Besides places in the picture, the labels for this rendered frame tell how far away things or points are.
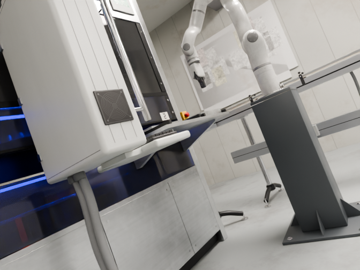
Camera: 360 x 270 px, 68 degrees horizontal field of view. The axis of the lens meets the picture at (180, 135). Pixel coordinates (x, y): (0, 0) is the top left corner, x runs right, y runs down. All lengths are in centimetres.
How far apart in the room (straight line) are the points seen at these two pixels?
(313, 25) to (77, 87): 380
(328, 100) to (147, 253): 336
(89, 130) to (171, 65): 428
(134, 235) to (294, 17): 371
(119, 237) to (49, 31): 99
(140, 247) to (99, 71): 98
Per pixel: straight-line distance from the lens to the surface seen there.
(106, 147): 84
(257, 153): 266
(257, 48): 179
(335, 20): 435
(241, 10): 192
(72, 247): 135
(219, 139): 468
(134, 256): 154
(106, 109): 89
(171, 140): 102
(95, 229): 114
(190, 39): 182
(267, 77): 178
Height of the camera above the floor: 73
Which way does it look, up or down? 4 degrees up
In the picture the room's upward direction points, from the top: 21 degrees counter-clockwise
